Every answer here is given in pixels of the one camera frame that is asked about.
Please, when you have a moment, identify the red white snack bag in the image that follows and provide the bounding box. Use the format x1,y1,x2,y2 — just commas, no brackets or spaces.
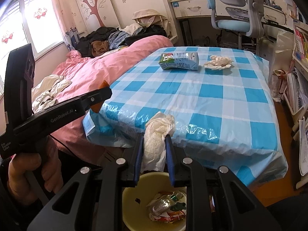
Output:
146,190,187,223

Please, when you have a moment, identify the white tissue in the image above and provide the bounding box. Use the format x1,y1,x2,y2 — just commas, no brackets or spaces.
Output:
141,112,175,173

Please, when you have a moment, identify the beige wrapper paper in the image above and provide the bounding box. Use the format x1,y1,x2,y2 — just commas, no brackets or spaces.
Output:
204,55,233,70

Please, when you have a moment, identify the blue milk carton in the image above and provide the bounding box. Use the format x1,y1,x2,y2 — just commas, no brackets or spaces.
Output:
159,52,199,70

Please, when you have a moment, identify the green plush toy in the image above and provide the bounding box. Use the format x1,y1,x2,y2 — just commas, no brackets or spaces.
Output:
170,202,186,212

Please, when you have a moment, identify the yellow trash bin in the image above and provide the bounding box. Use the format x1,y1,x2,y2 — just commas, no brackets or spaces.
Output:
122,172,186,230

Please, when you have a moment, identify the person's left hand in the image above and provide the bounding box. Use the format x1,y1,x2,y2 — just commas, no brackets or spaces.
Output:
7,137,63,205

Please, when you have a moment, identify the beige garment on bed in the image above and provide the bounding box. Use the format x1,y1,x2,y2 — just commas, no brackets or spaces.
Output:
31,74,72,113

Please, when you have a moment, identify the pink duvet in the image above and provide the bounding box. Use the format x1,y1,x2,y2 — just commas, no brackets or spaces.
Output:
52,35,173,165

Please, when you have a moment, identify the blue checkered tablecloth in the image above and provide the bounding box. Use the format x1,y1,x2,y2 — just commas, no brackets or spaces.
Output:
82,47,288,186

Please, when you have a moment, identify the pile of clothes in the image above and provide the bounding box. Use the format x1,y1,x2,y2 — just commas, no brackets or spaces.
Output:
74,9,171,58

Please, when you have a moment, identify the white bookshelf cart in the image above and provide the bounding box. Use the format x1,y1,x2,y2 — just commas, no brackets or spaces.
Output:
282,19,307,190

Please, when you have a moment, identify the clear plastic bag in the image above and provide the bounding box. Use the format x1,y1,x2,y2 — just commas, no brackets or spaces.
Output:
268,30,294,102

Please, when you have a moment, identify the white desk with drawers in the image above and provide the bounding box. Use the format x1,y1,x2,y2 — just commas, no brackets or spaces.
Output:
171,0,287,27

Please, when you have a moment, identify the grey blue office chair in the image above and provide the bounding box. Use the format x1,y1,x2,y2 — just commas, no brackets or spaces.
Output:
207,0,264,49

